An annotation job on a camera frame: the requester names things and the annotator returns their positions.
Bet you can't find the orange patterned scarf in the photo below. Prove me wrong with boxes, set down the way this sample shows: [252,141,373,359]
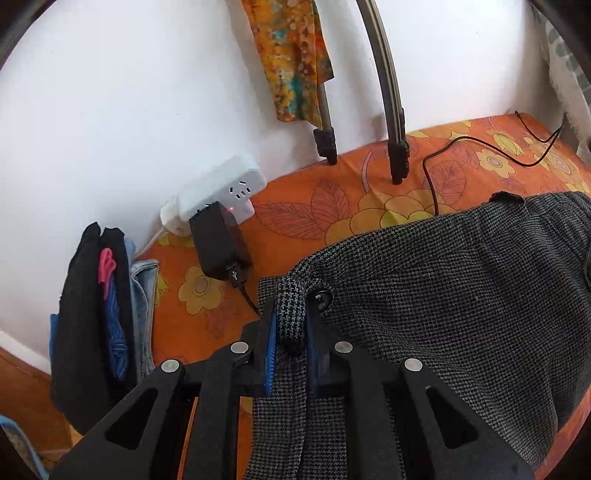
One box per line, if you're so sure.
[242,0,334,129]

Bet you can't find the orange floral bed sheet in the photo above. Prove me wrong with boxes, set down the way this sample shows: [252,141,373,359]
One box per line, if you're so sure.
[241,115,590,479]

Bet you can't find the white power strip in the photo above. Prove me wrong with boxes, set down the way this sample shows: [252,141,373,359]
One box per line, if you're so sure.
[160,154,267,237]

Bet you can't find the silver camera tripod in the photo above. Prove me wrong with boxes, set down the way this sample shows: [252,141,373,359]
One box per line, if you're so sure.
[314,0,410,185]

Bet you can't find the grey houndstooth shorts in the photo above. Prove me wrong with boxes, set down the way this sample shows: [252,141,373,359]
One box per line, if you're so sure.
[245,192,590,479]

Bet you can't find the black cable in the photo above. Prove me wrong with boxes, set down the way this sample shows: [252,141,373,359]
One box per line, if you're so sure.
[421,110,565,217]

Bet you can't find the green striped white pillow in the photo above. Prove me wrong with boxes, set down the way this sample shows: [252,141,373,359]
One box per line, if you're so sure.
[533,7,590,163]

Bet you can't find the stack of folded clothes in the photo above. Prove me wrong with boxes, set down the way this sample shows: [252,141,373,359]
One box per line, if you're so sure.
[49,223,159,435]

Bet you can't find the black power adapter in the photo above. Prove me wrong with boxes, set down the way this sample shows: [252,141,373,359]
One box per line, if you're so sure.
[189,202,252,287]

